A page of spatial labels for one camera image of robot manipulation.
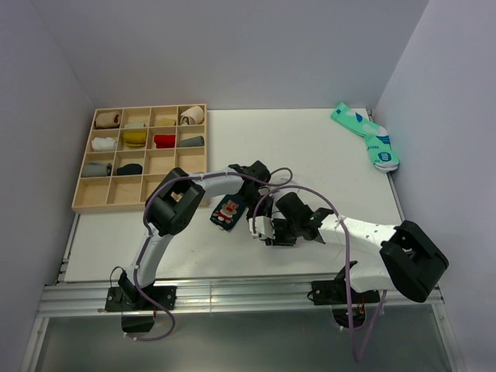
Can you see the mustard yellow rolled sock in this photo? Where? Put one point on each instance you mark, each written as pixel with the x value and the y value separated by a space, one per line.
pixel 134 139

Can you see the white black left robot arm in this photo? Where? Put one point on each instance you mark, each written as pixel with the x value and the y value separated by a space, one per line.
pixel 171 207

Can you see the dark navy rolled sock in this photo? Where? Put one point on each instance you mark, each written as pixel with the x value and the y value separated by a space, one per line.
pixel 129 169

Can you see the beige rolled sock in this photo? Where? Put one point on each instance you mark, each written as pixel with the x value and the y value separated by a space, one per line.
pixel 108 120

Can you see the pale green rolled sock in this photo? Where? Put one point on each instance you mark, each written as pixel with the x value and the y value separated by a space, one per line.
pixel 134 125

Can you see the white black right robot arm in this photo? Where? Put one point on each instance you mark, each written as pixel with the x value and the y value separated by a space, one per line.
pixel 377 257

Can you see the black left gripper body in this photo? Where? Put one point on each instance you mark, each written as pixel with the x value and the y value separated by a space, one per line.
pixel 252 198

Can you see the dark grey rolled sock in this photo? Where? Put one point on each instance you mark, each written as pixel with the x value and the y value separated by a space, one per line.
pixel 192 142

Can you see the wooden compartment tray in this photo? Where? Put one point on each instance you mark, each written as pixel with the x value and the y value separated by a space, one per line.
pixel 129 193

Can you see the mint green patterned sock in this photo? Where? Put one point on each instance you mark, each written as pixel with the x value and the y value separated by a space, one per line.
pixel 376 137

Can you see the dark green reindeer sock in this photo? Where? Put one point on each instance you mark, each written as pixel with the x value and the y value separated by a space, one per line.
pixel 228 212

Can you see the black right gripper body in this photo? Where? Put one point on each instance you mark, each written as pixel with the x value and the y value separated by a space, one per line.
pixel 286 232

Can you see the red rolled sock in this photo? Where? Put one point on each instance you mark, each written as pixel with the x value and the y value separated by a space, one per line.
pixel 164 141

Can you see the white rolled sock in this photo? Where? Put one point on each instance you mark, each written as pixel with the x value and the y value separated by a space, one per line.
pixel 103 144

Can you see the cream brown rolled sock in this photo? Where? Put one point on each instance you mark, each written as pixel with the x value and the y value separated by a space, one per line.
pixel 192 116

